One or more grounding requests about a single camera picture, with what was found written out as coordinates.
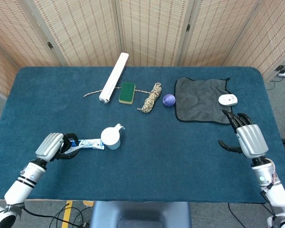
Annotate black floor cables tangle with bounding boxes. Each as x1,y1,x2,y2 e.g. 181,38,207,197
21,201,91,228

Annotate white computer mouse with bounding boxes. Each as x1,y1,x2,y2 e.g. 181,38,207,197
218,94,238,106

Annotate green yellow sponge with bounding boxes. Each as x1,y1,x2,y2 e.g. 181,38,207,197
118,82,136,105

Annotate white plastic cup with handle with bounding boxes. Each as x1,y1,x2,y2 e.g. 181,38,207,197
100,123,126,150

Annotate bamboo folding screen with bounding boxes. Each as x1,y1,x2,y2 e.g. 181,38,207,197
0,0,285,97

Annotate blue white toothpaste tube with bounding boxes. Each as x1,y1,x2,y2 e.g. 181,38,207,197
70,139,105,151

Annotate white toothbrush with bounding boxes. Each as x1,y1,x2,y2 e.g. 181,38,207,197
66,143,86,153

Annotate beige braided rope bundle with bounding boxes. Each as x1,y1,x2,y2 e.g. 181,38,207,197
83,82,163,114

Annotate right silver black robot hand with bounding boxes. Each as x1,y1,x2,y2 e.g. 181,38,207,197
218,109,269,159

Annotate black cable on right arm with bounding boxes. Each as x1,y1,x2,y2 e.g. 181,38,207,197
260,184,277,223

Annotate blue tablecloth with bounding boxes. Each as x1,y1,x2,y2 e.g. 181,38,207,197
0,66,285,204

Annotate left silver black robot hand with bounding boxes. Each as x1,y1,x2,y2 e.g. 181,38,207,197
35,133,79,163

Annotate grey cloth with black trim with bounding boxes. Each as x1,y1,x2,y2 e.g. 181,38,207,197
175,76,233,125

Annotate blue grey robot torso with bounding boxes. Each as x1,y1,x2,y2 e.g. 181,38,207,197
89,201,192,228

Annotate long white cardboard box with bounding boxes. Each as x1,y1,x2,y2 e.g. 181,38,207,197
99,52,130,105

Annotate black floor cable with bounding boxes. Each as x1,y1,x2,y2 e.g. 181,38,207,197
228,203,247,228

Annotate purple ball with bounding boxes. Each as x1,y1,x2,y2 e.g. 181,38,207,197
162,94,176,107

